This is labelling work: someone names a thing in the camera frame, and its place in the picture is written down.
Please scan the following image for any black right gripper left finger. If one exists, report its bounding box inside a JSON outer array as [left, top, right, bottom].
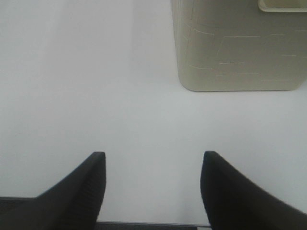
[[0, 152, 106, 230]]

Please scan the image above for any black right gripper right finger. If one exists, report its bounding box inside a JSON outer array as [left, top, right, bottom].
[[200, 151, 307, 230]]

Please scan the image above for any beige plastic storage basket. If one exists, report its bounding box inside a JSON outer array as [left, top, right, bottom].
[[171, 0, 307, 92]]

